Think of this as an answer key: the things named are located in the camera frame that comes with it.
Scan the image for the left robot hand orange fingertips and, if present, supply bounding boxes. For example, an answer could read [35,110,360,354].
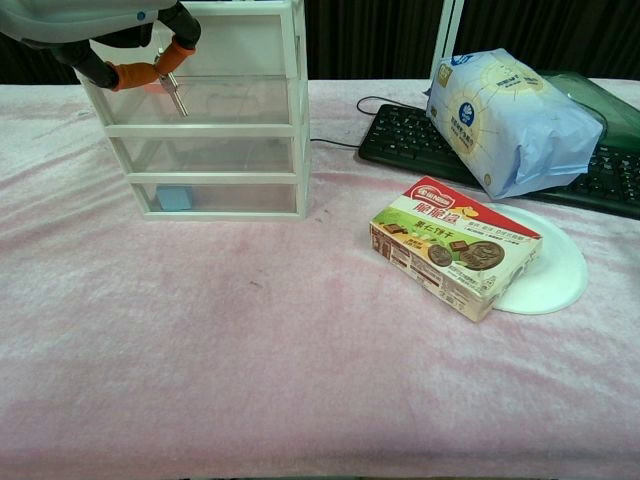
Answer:
[0,0,203,93]

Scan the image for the small blue block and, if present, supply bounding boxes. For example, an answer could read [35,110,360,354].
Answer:
[155,186,194,212]

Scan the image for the black curtain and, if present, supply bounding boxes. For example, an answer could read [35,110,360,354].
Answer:
[0,0,640,86]

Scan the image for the pink fuzzy table cloth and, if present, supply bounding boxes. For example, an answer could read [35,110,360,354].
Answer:
[0,77,640,480]

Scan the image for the black computer keyboard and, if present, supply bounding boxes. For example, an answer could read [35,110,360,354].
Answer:
[358,103,640,221]

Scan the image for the red green biscuit box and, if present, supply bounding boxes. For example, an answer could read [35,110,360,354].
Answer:
[368,175,544,324]

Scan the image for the light blue tissue pack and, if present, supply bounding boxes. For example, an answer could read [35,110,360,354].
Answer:
[425,48,605,201]

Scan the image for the green transparent plastic folder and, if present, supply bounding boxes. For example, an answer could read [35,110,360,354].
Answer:
[535,70,640,149]

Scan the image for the white round paper plate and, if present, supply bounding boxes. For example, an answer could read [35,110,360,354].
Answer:
[483,201,589,316]

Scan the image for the white plastic drawer cabinet frame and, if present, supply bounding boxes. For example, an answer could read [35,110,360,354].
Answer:
[74,0,312,223]

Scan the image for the black keyboard cable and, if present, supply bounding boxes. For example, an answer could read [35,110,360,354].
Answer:
[309,96,431,149]

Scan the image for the white vertical post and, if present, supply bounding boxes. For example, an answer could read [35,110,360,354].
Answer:
[429,0,464,80]

